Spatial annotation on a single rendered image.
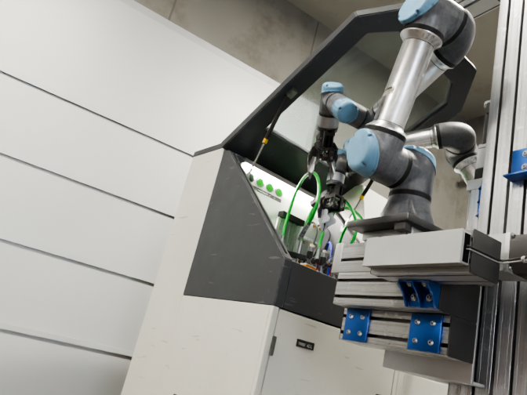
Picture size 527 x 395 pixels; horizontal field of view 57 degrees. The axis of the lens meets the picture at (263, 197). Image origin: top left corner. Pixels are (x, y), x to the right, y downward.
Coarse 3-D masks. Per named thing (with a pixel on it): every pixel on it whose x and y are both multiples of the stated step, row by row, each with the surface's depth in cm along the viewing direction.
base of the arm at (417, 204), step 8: (392, 192) 134; (400, 192) 131; (408, 192) 130; (416, 192) 130; (392, 200) 132; (400, 200) 130; (408, 200) 129; (416, 200) 129; (424, 200) 130; (384, 208) 133; (392, 208) 129; (400, 208) 128; (408, 208) 129; (416, 208) 127; (424, 208) 128; (424, 216) 127; (432, 216) 130
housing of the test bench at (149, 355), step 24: (192, 168) 237; (216, 168) 218; (192, 192) 227; (192, 216) 218; (168, 240) 228; (192, 240) 210; (168, 264) 219; (168, 288) 211; (168, 312) 203; (144, 336) 210; (168, 336) 196; (144, 360) 203; (144, 384) 196
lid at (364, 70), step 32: (352, 32) 181; (384, 32) 185; (320, 64) 190; (352, 64) 194; (384, 64) 196; (288, 96) 198; (320, 96) 205; (352, 96) 207; (448, 96) 212; (256, 128) 211; (288, 128) 216; (352, 128) 220; (416, 128) 223; (288, 160) 228
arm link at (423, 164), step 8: (408, 152) 131; (416, 152) 134; (424, 152) 134; (416, 160) 131; (424, 160) 133; (432, 160) 134; (408, 168) 129; (416, 168) 131; (424, 168) 132; (432, 168) 134; (408, 176) 130; (416, 176) 131; (424, 176) 132; (432, 176) 133; (400, 184) 132; (408, 184) 131; (416, 184) 131; (424, 184) 131; (432, 184) 133; (424, 192) 130; (432, 192) 134
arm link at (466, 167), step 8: (448, 152) 188; (464, 152) 183; (472, 152) 184; (448, 160) 195; (456, 160) 187; (464, 160) 184; (472, 160) 184; (456, 168) 187; (464, 168) 185; (472, 168) 183; (464, 176) 185; (472, 176) 182
